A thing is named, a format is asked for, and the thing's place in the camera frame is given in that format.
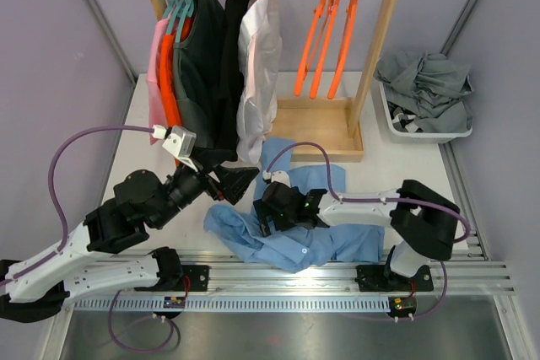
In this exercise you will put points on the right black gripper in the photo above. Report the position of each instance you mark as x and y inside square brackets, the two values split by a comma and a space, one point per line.
[264, 210]

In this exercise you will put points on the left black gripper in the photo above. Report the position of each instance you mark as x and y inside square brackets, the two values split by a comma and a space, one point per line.
[234, 180]

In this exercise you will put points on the light blue shirt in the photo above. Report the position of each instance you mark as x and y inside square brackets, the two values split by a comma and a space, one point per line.
[298, 248]

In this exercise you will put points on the orange hanger of blue shirt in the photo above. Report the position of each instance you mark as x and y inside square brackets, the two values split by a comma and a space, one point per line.
[310, 48]

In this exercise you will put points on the grey shirt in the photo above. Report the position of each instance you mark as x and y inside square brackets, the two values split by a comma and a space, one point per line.
[430, 85]

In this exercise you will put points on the orange hanger of plaid shirt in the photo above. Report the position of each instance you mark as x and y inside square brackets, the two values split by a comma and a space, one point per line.
[347, 37]

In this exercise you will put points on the orange hanger of grey shirt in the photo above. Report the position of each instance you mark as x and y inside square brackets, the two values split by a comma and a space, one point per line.
[332, 12]

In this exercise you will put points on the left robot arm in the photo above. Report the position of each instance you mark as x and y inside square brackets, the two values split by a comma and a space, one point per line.
[40, 287]

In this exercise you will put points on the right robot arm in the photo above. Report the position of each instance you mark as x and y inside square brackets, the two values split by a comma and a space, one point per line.
[425, 221]

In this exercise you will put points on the pink shirt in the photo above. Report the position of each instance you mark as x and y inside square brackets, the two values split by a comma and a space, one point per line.
[156, 112]

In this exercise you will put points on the dark grey t-shirt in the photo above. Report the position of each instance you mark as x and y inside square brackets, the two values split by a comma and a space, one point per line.
[196, 69]

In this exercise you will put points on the orange shirt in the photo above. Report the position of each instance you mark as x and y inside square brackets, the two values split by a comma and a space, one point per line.
[166, 82]

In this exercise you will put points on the wooden clothes rack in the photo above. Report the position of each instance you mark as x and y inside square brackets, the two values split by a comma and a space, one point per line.
[333, 123]

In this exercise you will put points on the white plastic basket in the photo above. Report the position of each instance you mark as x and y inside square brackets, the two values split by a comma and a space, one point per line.
[385, 125]

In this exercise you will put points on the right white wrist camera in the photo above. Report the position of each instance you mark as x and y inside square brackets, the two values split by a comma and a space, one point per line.
[278, 176]

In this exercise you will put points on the aluminium rail frame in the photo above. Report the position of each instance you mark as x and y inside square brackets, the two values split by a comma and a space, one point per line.
[186, 231]

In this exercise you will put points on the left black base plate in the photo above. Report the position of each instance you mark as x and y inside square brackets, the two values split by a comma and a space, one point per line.
[196, 276]

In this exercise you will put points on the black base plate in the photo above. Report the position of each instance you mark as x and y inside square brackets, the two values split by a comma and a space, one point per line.
[196, 276]
[379, 279]

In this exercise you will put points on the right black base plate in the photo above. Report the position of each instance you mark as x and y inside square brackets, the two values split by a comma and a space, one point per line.
[379, 279]

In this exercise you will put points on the white slotted cable duct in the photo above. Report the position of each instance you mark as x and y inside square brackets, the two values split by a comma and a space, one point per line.
[237, 304]

